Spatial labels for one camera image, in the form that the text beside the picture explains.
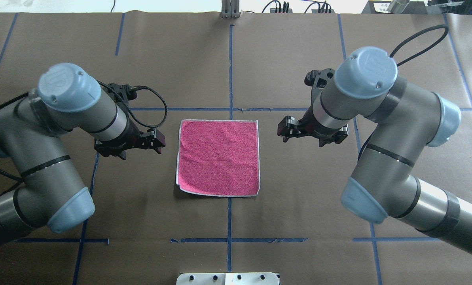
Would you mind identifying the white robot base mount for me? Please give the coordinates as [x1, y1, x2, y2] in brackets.
[176, 272, 281, 285]

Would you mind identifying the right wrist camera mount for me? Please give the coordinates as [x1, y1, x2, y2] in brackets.
[304, 68, 336, 103]

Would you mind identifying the aluminium frame post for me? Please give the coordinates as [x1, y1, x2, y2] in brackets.
[220, 0, 241, 19]

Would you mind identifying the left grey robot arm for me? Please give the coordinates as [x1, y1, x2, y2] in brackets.
[0, 63, 165, 246]

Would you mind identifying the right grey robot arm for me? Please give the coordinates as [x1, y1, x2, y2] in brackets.
[277, 46, 472, 254]

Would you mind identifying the pink towel white edge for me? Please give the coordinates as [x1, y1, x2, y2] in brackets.
[176, 119, 261, 197]

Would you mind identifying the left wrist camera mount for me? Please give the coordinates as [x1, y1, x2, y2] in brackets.
[102, 83, 140, 103]

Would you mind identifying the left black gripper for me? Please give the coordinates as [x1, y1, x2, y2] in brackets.
[94, 128, 166, 160]

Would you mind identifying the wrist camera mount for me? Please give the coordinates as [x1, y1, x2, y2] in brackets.
[304, 68, 336, 103]
[102, 83, 140, 103]

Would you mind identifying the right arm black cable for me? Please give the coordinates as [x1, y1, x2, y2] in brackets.
[389, 25, 449, 67]

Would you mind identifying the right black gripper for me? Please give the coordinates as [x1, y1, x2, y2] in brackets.
[277, 116, 349, 147]

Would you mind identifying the metal cup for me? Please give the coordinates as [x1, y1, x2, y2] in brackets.
[387, 0, 410, 14]

